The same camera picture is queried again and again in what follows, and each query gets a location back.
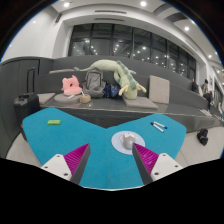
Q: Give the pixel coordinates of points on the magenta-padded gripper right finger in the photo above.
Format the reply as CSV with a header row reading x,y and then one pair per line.
x,y
146,160

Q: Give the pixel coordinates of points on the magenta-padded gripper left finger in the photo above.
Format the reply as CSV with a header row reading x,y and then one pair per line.
x,y
77,160

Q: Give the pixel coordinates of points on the grey and white computer mouse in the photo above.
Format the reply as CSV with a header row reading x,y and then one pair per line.
x,y
127,142

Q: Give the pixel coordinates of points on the round light blue mouse pad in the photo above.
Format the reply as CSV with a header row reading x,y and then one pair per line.
x,y
117,143

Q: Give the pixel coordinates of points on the white marker with black cap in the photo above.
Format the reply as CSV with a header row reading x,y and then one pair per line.
x,y
157,127

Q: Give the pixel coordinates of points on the green eraser block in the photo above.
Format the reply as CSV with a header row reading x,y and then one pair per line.
x,y
54,122

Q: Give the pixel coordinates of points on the dark grey tiered bench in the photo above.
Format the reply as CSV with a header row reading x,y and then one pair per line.
x,y
106,115

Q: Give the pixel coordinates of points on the flat grey square cushion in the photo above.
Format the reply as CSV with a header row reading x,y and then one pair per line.
x,y
140,102

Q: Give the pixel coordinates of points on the black bag on floor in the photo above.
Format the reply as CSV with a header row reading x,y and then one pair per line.
x,y
202,136

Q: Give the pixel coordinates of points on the tan round pouch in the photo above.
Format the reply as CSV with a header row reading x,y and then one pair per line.
x,y
85,98

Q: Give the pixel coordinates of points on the round grey seat cushion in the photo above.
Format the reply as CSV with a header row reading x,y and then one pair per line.
x,y
65,98

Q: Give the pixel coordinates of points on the flat light grey cushion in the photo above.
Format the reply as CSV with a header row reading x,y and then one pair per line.
x,y
45,98

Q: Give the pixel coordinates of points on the upright beige square cushion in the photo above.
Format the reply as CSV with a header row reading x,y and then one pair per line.
x,y
159,89

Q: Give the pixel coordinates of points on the pink plush cushion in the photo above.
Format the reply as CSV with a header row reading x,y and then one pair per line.
x,y
71,86

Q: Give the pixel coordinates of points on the dark blue patterned bag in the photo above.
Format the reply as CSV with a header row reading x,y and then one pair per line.
x,y
111,90

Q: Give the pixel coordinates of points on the grey backpack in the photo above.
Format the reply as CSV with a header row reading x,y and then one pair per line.
x,y
94,81

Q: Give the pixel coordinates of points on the green dragon plush toy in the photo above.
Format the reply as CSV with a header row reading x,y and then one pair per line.
x,y
125,78

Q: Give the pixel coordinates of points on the person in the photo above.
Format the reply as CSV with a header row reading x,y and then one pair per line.
x,y
206,89

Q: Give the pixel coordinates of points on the ceiling spot lights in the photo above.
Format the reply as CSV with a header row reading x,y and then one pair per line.
x,y
143,3

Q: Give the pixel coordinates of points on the dark glass window wall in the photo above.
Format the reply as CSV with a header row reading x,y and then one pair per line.
x,y
100,43

